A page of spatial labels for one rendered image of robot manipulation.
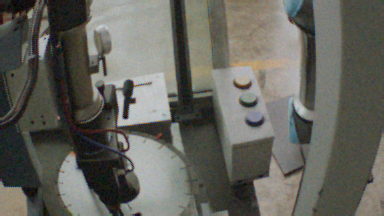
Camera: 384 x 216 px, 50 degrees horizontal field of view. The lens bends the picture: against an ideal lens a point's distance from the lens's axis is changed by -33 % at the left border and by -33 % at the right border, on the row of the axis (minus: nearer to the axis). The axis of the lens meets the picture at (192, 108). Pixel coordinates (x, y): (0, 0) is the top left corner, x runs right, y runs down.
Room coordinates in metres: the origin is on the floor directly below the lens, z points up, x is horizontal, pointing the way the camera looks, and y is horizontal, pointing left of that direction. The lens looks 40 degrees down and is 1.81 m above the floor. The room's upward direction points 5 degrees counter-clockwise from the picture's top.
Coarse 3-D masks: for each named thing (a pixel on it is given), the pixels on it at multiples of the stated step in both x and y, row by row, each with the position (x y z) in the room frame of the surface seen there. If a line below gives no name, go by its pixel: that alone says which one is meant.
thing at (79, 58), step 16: (80, 32) 0.60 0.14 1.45; (96, 32) 0.64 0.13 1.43; (64, 48) 0.60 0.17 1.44; (80, 48) 0.60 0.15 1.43; (96, 48) 0.64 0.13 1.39; (64, 64) 0.60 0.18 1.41; (80, 64) 0.60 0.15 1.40; (80, 80) 0.60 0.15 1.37; (80, 96) 0.59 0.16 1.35; (112, 112) 0.68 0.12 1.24; (96, 128) 0.60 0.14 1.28; (176, 128) 1.16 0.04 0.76; (192, 128) 1.16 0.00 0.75; (80, 144) 0.59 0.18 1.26; (112, 144) 0.60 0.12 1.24; (176, 144) 1.10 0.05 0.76; (192, 144) 1.10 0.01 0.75; (80, 160) 0.57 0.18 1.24; (96, 160) 0.57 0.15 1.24; (112, 160) 0.57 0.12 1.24; (192, 160) 1.05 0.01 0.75; (96, 176) 0.59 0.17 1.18; (112, 176) 0.59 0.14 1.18; (96, 192) 0.60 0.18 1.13; (112, 192) 0.60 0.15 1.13; (208, 192) 0.92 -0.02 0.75; (112, 208) 0.60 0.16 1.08; (192, 208) 0.86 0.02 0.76; (208, 208) 0.66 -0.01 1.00
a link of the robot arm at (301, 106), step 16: (288, 0) 0.87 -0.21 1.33; (304, 0) 0.86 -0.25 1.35; (304, 16) 0.86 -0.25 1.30; (304, 32) 0.88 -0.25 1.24; (304, 48) 0.90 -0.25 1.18; (304, 64) 0.91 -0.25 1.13; (304, 80) 0.92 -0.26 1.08; (304, 96) 0.92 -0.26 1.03; (288, 112) 0.96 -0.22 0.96; (304, 112) 0.92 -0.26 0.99; (288, 128) 0.93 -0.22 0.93; (304, 128) 0.91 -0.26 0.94
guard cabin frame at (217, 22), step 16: (208, 0) 1.25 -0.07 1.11; (224, 0) 1.25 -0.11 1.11; (0, 16) 1.21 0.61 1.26; (208, 16) 1.27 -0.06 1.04; (224, 16) 1.25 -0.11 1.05; (224, 32) 1.25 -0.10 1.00; (224, 48) 1.25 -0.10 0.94; (224, 64) 1.25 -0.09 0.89; (176, 96) 1.25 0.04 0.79; (208, 96) 1.25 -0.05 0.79; (48, 128) 1.20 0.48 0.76
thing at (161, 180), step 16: (144, 144) 0.91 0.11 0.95; (160, 144) 0.91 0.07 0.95; (64, 160) 0.86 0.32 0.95; (144, 160) 0.86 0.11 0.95; (160, 160) 0.86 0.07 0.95; (176, 160) 0.86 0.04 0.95; (64, 176) 0.80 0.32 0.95; (80, 176) 0.80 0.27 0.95; (144, 176) 0.81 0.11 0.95; (160, 176) 0.81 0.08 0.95; (176, 176) 0.81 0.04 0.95; (64, 192) 0.74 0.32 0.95; (80, 192) 0.75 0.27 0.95; (144, 192) 0.76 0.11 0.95; (160, 192) 0.76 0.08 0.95; (176, 192) 0.76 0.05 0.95; (80, 208) 0.69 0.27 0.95; (96, 208) 0.70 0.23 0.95; (128, 208) 0.71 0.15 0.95; (144, 208) 0.71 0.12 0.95; (160, 208) 0.71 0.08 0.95; (176, 208) 0.71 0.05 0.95
